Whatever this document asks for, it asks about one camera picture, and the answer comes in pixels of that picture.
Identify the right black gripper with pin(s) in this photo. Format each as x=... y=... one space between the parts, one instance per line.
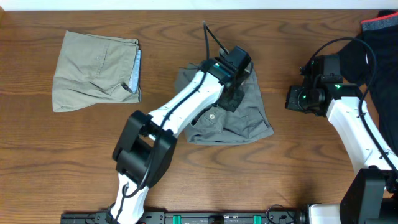
x=292 y=102

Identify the folded khaki shorts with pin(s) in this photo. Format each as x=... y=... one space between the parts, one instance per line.
x=94 y=69

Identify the grey shorts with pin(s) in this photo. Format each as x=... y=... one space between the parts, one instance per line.
x=216 y=126

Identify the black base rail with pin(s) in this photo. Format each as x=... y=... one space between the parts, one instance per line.
x=274 y=216

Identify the black t-shirt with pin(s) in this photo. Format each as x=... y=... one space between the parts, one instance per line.
x=383 y=90

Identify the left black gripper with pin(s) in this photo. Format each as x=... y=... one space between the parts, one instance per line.
x=232 y=106

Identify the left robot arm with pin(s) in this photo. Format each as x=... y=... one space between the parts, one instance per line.
x=146 y=145

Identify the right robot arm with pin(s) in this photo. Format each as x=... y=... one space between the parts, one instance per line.
x=372 y=196

